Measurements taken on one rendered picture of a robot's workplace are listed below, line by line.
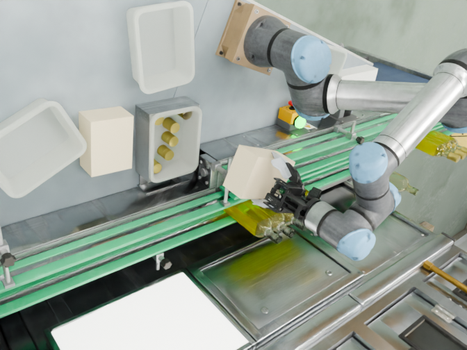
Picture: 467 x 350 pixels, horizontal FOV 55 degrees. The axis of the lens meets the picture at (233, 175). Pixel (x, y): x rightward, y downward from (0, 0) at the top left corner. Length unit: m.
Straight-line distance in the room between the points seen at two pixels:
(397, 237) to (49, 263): 1.23
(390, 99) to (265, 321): 0.69
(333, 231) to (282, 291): 0.43
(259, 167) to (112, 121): 0.40
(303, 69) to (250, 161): 0.29
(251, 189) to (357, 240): 0.32
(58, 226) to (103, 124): 0.30
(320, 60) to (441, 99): 0.36
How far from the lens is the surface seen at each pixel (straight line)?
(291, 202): 1.10
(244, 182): 1.16
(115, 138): 1.25
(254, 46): 1.35
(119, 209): 1.35
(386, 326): 1.48
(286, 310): 1.36
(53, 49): 1.19
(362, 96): 1.31
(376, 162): 0.93
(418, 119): 1.04
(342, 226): 1.02
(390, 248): 1.77
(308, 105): 1.35
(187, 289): 1.36
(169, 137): 1.37
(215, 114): 1.51
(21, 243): 1.27
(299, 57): 1.25
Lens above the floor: 1.83
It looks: 39 degrees down
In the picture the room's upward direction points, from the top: 126 degrees clockwise
